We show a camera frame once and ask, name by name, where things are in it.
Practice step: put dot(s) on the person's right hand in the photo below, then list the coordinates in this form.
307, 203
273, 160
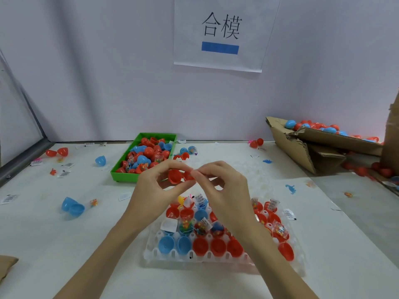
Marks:
234, 196

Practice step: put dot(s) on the person's left hand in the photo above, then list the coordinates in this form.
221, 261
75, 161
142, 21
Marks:
149, 199

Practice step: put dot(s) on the small capsule cluster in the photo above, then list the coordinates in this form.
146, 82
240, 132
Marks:
185, 151

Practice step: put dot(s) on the single blue egg half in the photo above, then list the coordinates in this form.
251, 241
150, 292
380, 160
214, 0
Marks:
100, 161

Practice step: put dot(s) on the cardboard box of capsules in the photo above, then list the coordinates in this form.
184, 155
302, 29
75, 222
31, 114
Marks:
290, 146

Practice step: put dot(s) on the blue egg shell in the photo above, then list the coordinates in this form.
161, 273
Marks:
73, 206

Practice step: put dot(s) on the pile of finished eggs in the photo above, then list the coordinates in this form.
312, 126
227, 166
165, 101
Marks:
324, 127

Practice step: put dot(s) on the person's left forearm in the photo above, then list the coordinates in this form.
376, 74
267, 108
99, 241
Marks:
96, 267

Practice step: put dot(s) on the person's right forearm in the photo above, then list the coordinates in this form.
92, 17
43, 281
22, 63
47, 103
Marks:
274, 267

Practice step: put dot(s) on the green plastic tray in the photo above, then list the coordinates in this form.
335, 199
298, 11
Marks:
115, 176

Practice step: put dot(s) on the clear plastic egg tray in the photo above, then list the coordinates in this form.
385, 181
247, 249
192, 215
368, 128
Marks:
283, 190

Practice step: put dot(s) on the small orange toy piece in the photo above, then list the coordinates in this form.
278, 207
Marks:
93, 202

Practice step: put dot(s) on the small blue toy piece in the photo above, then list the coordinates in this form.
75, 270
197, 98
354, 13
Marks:
290, 188

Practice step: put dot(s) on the small white packet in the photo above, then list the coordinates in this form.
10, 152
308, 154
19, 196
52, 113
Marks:
7, 198

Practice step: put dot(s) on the clear triangular panel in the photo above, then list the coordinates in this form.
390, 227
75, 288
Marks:
18, 121

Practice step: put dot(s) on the flat brown cardboard sheet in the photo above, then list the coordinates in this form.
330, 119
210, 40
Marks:
6, 267

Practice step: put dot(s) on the tall brown cardboard box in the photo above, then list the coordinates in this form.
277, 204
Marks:
391, 140

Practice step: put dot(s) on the white paper sign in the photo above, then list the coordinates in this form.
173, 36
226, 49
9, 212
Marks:
227, 9

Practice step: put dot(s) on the grey metal rail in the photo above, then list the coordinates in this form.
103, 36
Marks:
25, 160

